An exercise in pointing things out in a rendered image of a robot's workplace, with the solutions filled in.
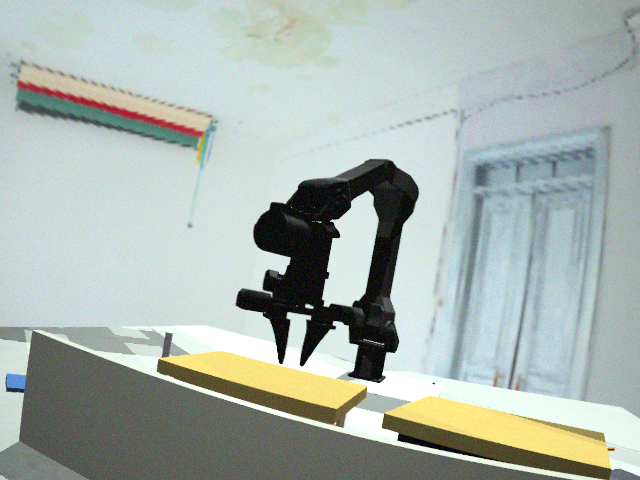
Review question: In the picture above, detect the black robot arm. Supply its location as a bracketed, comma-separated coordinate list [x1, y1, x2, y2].
[253, 159, 419, 383]

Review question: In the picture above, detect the blue block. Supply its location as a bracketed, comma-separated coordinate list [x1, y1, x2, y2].
[6, 373, 26, 393]

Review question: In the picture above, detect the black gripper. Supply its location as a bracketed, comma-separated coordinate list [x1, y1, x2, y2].
[235, 259, 364, 367]

